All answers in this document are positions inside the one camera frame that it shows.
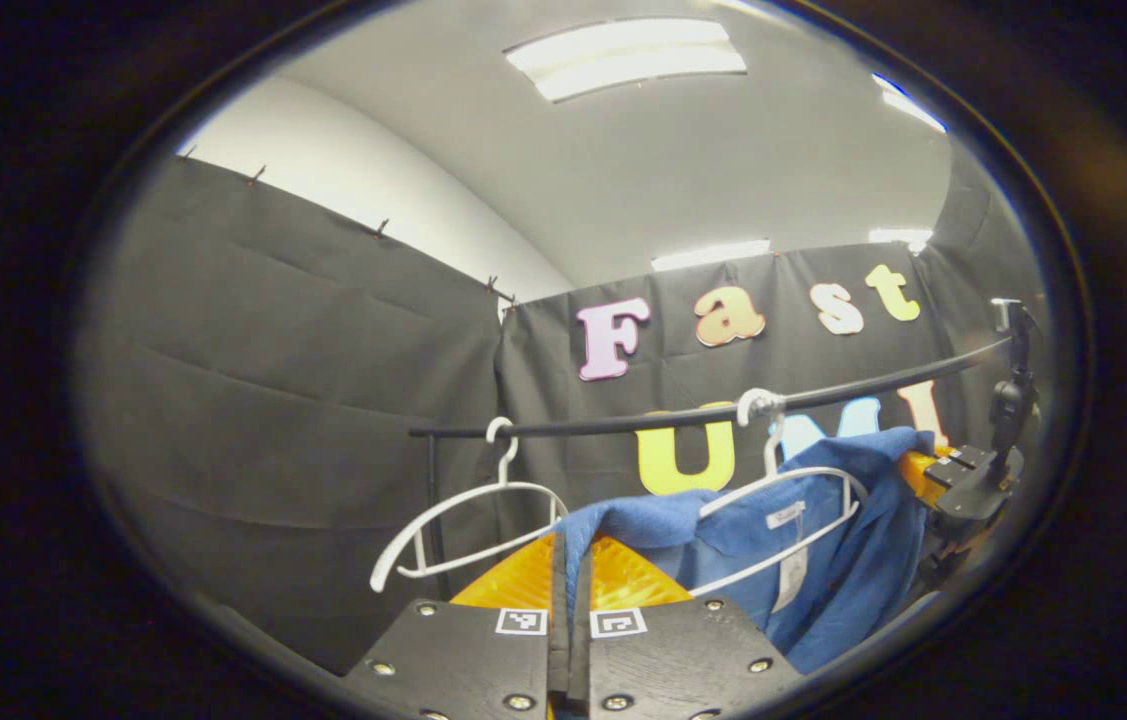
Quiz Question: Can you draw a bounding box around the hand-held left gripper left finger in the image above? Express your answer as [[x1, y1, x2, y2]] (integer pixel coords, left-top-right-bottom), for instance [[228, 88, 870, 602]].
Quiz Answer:
[[343, 530, 572, 720]]

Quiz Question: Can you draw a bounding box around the white plastic clothes hanger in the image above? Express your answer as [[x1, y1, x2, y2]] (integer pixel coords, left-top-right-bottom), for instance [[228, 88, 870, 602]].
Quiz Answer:
[[688, 388, 869, 599], [370, 417, 569, 593]]

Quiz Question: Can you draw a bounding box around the ceiling light panel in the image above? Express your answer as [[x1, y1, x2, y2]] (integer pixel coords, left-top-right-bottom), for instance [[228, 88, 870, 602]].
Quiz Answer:
[[868, 227, 935, 252], [651, 239, 773, 273], [506, 18, 748, 104], [873, 74, 947, 134]]

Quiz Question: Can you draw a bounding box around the black backdrop cloth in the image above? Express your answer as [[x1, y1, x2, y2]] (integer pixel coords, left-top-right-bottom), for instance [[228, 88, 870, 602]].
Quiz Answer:
[[73, 155, 1054, 676]]

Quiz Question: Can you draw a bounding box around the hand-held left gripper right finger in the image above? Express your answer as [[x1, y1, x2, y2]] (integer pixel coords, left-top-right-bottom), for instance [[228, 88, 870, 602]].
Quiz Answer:
[[571, 535, 804, 720]]

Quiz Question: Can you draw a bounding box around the blue corduroy jacket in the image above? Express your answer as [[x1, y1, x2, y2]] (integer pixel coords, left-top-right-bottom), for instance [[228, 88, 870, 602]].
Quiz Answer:
[[555, 427, 936, 676]]

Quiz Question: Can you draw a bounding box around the black metal clothes rack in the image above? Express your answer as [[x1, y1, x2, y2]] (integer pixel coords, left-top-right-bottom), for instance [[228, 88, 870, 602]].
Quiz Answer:
[[410, 338, 1014, 601]]

